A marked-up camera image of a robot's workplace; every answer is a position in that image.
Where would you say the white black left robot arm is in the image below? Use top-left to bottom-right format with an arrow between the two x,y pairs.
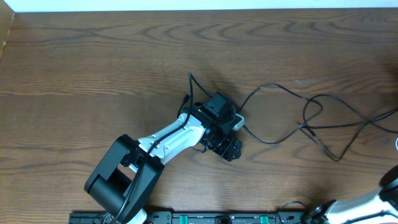
84,105 -> 244,223

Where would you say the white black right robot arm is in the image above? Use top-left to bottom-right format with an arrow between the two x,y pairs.
304,166 -> 397,224

